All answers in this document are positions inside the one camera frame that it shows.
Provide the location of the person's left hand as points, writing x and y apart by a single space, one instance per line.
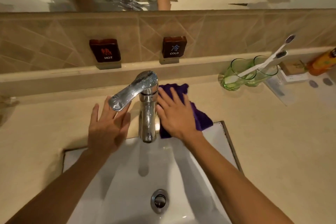
105 132

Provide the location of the person's right hand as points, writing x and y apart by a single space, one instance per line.
178 121

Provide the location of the purple cleaning cloth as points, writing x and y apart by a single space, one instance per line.
202 118

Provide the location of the chrome faucet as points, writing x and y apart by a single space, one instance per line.
148 111

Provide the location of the white rectangular sink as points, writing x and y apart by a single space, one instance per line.
170 168

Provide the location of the person's right forearm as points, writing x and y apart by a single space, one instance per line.
236 184

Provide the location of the person's left forearm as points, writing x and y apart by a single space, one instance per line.
57 192

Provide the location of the chrome sink drain stopper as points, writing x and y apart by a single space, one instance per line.
159 201

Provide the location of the green glass cup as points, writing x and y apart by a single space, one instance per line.
265 76
231 82

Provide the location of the brown sign with blue symbol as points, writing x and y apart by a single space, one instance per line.
174 47

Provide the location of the brown sign with red symbol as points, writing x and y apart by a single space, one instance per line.
105 50

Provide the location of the white toothbrush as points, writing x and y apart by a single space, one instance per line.
260 66
283 46

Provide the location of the long clear plastic packet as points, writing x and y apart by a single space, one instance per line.
277 92

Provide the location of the white soap dish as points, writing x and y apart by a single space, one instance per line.
296 79

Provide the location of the brown soap box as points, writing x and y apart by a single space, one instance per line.
292 67

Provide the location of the orange bottle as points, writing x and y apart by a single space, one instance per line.
321 63

